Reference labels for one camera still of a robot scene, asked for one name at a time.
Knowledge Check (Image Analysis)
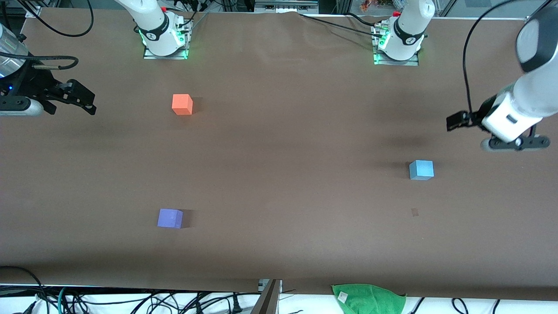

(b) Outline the orange foam block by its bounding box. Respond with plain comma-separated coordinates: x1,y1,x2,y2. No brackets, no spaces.
172,94,194,116

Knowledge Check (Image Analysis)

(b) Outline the black floor cable loop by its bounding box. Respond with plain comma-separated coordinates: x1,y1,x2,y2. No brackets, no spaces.
0,265,49,314

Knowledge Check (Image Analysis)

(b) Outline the brown paper table cover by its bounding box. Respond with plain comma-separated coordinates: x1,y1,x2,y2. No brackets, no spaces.
0,8,558,301

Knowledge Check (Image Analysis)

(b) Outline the purple foam block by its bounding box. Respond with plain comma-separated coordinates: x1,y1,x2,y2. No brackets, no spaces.
157,208,184,229

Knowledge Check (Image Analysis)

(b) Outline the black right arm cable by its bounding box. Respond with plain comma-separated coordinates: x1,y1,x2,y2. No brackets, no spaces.
0,54,79,70

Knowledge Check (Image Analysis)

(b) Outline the black looping cable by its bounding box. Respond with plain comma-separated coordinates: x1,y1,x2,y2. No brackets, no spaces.
17,0,95,38

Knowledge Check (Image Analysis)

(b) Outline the green microfiber cloth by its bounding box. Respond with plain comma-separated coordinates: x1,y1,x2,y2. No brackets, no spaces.
331,283,407,314

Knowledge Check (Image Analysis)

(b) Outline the light blue foam block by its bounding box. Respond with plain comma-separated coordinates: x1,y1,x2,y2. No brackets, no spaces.
409,160,435,181

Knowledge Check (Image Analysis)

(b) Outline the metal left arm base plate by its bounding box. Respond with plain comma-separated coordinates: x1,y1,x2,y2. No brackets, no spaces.
373,24,420,66

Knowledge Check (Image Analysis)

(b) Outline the aluminium profile bar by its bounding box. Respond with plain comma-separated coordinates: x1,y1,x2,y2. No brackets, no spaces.
251,279,282,314

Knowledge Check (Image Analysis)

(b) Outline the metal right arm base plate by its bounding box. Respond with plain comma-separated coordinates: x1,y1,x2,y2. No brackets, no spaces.
143,17,192,60

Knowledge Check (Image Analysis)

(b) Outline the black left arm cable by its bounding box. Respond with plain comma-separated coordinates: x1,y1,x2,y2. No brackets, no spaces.
463,0,554,115

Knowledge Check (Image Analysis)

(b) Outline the thin black table cable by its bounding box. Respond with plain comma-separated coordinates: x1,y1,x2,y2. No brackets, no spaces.
299,13,379,34

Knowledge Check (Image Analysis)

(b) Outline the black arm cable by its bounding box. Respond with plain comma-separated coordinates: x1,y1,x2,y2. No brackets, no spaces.
0,54,79,70
463,0,554,115

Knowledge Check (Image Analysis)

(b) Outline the grey power strip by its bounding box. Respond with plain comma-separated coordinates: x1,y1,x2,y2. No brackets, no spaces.
254,0,319,14

